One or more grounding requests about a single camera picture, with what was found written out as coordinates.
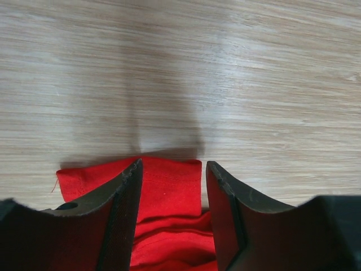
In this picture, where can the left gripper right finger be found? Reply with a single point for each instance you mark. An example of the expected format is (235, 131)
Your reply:
(253, 231)

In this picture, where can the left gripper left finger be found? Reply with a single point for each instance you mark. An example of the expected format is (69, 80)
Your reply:
(94, 232)

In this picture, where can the red t-shirt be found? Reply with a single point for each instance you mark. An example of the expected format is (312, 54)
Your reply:
(172, 231)

